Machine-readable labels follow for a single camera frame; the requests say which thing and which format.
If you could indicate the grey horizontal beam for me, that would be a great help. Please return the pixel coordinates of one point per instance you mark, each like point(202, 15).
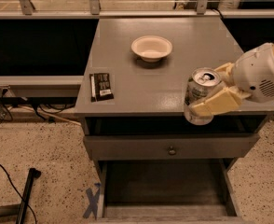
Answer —
point(40, 86)

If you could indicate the blue tape cross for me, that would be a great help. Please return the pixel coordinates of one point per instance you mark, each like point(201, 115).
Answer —
point(93, 201)

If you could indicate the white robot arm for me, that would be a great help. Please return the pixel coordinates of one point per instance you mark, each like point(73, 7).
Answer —
point(250, 77)

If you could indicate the round metal drawer knob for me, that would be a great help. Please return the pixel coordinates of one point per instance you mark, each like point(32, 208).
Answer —
point(171, 151)

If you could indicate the grey drawer cabinet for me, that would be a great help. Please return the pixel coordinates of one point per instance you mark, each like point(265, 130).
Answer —
point(149, 98)

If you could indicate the grey metal railing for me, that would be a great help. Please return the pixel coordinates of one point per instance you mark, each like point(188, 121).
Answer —
point(112, 3)

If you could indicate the black metal leg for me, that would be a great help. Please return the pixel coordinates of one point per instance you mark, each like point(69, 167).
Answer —
point(32, 175)

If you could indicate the open grey middle drawer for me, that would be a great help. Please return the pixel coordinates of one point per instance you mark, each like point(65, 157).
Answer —
point(167, 192)

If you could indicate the black snack bar wrapper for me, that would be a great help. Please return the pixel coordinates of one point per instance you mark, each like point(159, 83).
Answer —
point(100, 87)

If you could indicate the grey top drawer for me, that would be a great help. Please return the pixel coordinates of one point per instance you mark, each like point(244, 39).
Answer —
point(155, 147)

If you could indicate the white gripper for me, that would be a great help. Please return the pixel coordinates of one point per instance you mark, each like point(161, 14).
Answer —
point(255, 73)

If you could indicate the white paper bowl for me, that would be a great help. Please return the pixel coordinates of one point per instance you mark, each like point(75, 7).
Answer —
point(151, 48)

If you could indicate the silver green 7up can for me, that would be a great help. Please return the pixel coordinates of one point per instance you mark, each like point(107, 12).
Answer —
point(199, 85)

